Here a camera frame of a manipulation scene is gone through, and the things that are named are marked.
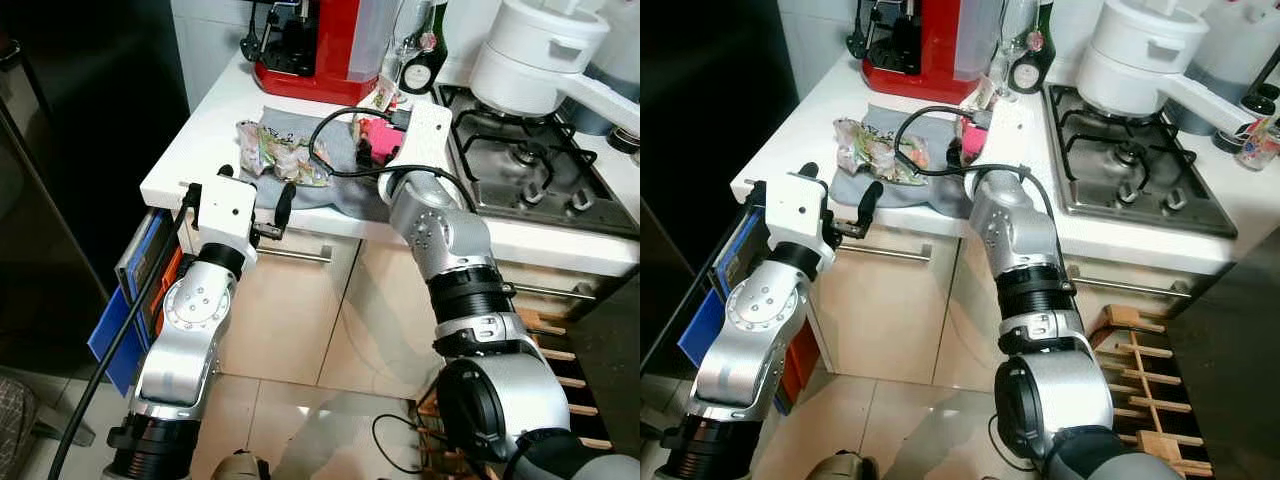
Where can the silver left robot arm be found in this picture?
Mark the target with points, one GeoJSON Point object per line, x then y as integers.
{"type": "Point", "coordinates": [185, 330]}
{"type": "Point", "coordinates": [765, 320]}

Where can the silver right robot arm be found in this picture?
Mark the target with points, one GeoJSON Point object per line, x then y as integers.
{"type": "Point", "coordinates": [440, 235]}
{"type": "Point", "coordinates": [1010, 230]}

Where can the small printed packet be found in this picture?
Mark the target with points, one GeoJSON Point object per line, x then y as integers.
{"type": "Point", "coordinates": [380, 97]}
{"type": "Point", "coordinates": [985, 92]}

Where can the green white snack packet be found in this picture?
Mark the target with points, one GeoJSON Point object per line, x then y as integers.
{"type": "Point", "coordinates": [270, 150]}
{"type": "Point", "coordinates": [865, 150]}

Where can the grey cloth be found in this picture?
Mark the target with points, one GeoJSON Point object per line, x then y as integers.
{"type": "Point", "coordinates": [340, 195]}
{"type": "Point", "coordinates": [930, 195]}

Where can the dark wine bottle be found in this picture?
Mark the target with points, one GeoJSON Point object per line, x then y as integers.
{"type": "Point", "coordinates": [1030, 72]}
{"type": "Point", "coordinates": [425, 70]}

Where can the red coffee machine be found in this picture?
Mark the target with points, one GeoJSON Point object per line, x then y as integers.
{"type": "Point", "coordinates": [930, 50]}
{"type": "Point", "coordinates": [335, 50]}

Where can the clear wine glass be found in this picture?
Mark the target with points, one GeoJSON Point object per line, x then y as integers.
{"type": "Point", "coordinates": [1010, 30]}
{"type": "Point", "coordinates": [408, 35]}

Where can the orange red flat item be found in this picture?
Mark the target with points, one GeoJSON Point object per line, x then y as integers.
{"type": "Point", "coordinates": [170, 275]}
{"type": "Point", "coordinates": [803, 365]}

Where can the black tall cabinet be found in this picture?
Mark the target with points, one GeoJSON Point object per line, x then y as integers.
{"type": "Point", "coordinates": [60, 200]}
{"type": "Point", "coordinates": [700, 100]}

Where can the steel gas hob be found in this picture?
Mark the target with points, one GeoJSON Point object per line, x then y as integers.
{"type": "Point", "coordinates": [1150, 200]}
{"type": "Point", "coordinates": [530, 190]}

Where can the white lidded pot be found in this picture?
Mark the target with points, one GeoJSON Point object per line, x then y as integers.
{"type": "Point", "coordinates": [545, 35]}
{"type": "Point", "coordinates": [1150, 35]}

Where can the blue flat board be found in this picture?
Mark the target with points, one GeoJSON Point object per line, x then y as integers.
{"type": "Point", "coordinates": [700, 335]}
{"type": "Point", "coordinates": [110, 340]}

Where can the black round knob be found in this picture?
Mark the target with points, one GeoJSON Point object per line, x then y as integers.
{"type": "Point", "coordinates": [1228, 140]}
{"type": "Point", "coordinates": [625, 140]}

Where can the translucent grey container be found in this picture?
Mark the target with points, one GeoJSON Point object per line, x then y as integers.
{"type": "Point", "coordinates": [620, 40]}
{"type": "Point", "coordinates": [1235, 50]}

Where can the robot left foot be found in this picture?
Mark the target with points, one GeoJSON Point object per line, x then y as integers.
{"type": "Point", "coordinates": [845, 468]}
{"type": "Point", "coordinates": [240, 468]}

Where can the wooden wine rack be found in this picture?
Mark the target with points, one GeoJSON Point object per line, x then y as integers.
{"type": "Point", "coordinates": [1140, 350]}
{"type": "Point", "coordinates": [560, 355]}

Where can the small glass jar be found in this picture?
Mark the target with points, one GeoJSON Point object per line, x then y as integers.
{"type": "Point", "coordinates": [1260, 145]}

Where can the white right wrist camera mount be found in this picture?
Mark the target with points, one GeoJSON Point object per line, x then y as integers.
{"type": "Point", "coordinates": [1008, 135]}
{"type": "Point", "coordinates": [425, 140]}

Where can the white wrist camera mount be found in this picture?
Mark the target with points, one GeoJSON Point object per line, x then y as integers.
{"type": "Point", "coordinates": [425, 140]}
{"type": "Point", "coordinates": [225, 210]}
{"type": "Point", "coordinates": [1008, 135]}
{"type": "Point", "coordinates": [808, 210]}

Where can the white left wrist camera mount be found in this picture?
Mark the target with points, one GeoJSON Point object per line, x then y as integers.
{"type": "Point", "coordinates": [225, 210]}
{"type": "Point", "coordinates": [808, 210]}

